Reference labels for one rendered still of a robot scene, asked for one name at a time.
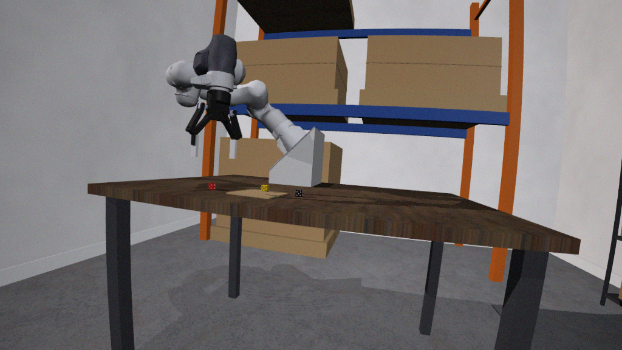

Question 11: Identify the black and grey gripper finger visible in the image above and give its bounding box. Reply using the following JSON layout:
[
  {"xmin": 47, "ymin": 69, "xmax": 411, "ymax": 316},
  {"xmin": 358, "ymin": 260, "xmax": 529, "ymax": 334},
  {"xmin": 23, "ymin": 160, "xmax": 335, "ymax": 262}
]
[
  {"xmin": 185, "ymin": 103, "xmax": 220, "ymax": 157},
  {"xmin": 221, "ymin": 110, "xmax": 242, "ymax": 159}
]

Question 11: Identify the tan flat mat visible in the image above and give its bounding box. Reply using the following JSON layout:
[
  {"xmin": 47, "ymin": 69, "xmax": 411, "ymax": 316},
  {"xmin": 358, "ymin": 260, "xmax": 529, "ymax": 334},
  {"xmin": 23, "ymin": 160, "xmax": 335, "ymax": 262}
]
[{"xmin": 226, "ymin": 189, "xmax": 288, "ymax": 199}]

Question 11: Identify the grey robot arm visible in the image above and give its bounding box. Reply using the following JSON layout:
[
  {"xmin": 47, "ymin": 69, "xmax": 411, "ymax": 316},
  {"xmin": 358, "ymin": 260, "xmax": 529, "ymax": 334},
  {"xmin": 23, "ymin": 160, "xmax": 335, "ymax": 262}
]
[{"xmin": 165, "ymin": 34, "xmax": 307, "ymax": 154}]

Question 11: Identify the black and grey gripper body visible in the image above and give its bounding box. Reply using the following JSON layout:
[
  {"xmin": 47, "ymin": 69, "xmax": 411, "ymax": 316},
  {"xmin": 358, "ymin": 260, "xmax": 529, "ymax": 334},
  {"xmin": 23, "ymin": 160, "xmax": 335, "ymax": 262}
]
[{"xmin": 206, "ymin": 89, "xmax": 231, "ymax": 122}]

